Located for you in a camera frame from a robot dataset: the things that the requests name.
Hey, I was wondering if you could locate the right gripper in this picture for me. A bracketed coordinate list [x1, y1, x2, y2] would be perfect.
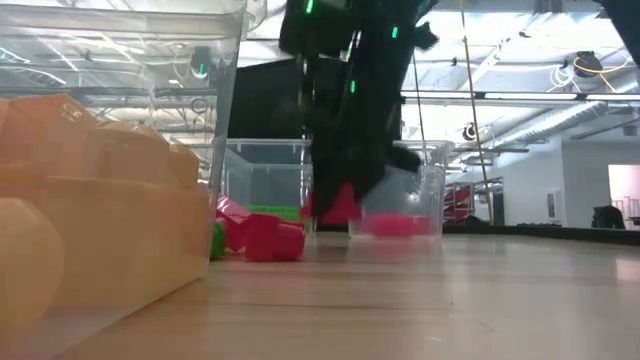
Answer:
[305, 54, 404, 217]

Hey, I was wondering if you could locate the green toy building block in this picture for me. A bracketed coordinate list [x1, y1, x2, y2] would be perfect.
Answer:
[208, 219, 229, 261]
[244, 204, 304, 222]

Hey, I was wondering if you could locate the clear plastic bin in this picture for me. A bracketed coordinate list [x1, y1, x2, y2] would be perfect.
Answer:
[348, 139, 455, 240]
[222, 138, 314, 224]
[0, 0, 269, 360]

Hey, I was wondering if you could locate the red storage rack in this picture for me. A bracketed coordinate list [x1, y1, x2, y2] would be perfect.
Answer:
[442, 183, 475, 225]

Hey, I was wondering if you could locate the black office chair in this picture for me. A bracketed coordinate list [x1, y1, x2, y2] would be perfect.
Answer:
[591, 204, 626, 230]

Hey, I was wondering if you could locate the black looped cable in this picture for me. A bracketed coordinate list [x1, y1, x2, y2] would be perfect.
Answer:
[409, 49, 427, 145]

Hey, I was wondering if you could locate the yellow hanging cable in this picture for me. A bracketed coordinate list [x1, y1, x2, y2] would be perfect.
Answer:
[458, 0, 496, 226]

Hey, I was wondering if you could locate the grey wall box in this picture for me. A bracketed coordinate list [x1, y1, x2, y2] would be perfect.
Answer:
[545, 188, 562, 220]

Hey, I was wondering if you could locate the black aluminium table frame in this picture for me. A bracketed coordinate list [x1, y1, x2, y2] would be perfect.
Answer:
[442, 222, 640, 247]

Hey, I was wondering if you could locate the silver ventilation duct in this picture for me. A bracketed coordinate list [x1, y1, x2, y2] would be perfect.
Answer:
[492, 99, 640, 150]

